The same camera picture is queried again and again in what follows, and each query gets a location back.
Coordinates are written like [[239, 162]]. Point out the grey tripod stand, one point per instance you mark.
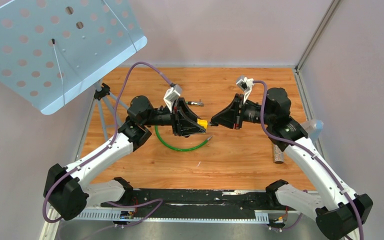
[[102, 97]]

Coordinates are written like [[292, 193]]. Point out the clear bottle with metal cap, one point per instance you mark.
[[278, 155]]

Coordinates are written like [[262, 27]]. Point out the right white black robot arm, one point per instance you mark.
[[337, 209]]

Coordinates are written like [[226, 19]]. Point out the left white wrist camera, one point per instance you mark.
[[171, 95]]

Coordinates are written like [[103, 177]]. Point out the green cable lock loop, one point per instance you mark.
[[178, 147]]

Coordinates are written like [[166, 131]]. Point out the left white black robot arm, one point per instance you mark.
[[68, 189]]

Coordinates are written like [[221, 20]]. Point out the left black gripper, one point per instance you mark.
[[184, 120]]

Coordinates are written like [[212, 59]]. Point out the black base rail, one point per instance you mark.
[[191, 206]]

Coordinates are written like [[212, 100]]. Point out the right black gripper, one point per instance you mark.
[[229, 117]]

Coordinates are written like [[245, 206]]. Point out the clear blue plastic bag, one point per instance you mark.
[[313, 128]]

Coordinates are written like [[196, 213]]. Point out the perforated light blue metal plate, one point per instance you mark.
[[51, 51]]

